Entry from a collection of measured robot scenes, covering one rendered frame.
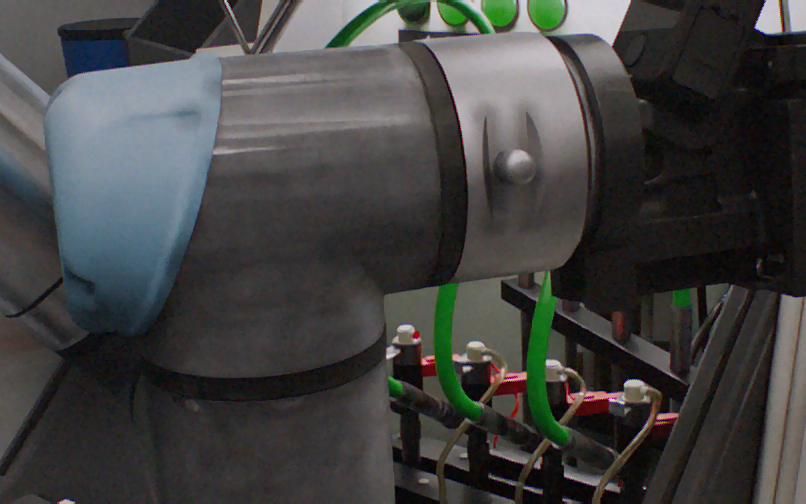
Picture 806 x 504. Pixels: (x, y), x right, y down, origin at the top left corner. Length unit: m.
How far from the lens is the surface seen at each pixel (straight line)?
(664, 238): 0.40
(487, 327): 1.48
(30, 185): 0.46
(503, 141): 0.36
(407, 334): 1.17
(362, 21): 1.07
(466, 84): 0.36
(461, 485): 1.17
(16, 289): 0.47
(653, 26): 0.40
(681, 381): 1.09
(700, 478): 0.93
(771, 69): 0.41
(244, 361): 0.35
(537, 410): 0.92
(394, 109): 0.35
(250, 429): 0.36
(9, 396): 4.15
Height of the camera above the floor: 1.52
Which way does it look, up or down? 17 degrees down
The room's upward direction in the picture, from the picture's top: 3 degrees counter-clockwise
